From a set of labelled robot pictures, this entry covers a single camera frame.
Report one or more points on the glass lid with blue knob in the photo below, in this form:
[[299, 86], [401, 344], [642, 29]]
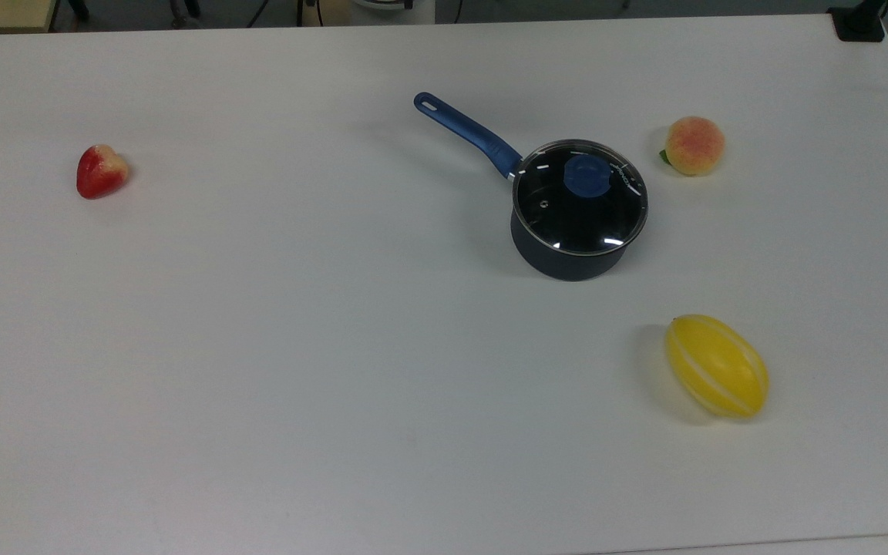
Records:
[[560, 223]]

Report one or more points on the toy peach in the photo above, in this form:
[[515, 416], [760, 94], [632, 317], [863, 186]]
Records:
[[694, 146]]

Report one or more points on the yellow lemon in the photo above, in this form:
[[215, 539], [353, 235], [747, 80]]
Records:
[[718, 368]]

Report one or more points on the black table clamp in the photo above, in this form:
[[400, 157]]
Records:
[[859, 21]]

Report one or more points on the red toy strawberry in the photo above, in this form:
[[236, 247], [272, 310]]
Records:
[[97, 173]]

